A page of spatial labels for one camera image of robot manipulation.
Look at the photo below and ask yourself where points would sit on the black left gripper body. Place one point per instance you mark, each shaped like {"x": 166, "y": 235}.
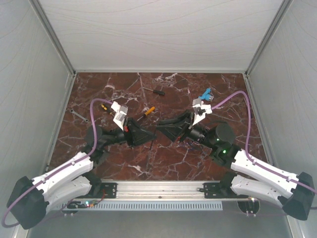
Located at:
{"x": 126, "y": 136}

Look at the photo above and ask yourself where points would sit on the aluminium front rail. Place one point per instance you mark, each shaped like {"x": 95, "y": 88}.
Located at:
{"x": 147, "y": 190}

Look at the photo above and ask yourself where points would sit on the aluminium corner post left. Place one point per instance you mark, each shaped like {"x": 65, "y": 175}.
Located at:
{"x": 52, "y": 34}

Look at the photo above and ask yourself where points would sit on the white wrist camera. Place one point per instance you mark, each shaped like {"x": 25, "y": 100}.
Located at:
{"x": 200, "y": 110}
{"x": 120, "y": 114}

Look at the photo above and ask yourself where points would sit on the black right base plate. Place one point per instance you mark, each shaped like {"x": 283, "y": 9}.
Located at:
{"x": 217, "y": 190}

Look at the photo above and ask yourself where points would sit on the grey slotted cable duct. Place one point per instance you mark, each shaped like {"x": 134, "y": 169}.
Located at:
{"x": 147, "y": 206}

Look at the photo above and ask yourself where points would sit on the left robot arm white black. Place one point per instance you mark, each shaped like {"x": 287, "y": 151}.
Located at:
{"x": 32, "y": 199}

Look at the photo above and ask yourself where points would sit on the small black screwdriver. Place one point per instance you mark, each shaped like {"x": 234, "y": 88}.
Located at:
{"x": 155, "y": 91}

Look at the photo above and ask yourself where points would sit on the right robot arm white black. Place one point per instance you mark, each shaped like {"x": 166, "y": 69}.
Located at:
{"x": 293, "y": 193}

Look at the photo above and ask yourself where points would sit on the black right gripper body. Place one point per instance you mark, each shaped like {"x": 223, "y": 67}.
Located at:
{"x": 190, "y": 134}

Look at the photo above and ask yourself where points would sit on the aluminium corner post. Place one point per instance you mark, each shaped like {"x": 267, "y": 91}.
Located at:
{"x": 269, "y": 34}
{"x": 52, "y": 34}

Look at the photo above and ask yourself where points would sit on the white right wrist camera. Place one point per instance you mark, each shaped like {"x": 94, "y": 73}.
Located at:
{"x": 200, "y": 110}

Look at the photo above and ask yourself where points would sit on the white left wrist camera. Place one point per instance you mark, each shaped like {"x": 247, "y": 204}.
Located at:
{"x": 120, "y": 114}

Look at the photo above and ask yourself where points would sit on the orange handled screwdriver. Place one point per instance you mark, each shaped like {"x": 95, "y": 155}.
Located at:
{"x": 149, "y": 111}

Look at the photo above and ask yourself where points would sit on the aluminium corner post right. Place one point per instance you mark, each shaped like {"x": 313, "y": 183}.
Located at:
{"x": 269, "y": 34}

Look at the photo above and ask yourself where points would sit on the small grey wrench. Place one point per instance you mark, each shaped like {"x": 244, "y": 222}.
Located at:
{"x": 79, "y": 116}

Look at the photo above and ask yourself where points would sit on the blue plastic connector piece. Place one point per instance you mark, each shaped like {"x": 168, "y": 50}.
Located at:
{"x": 207, "y": 95}

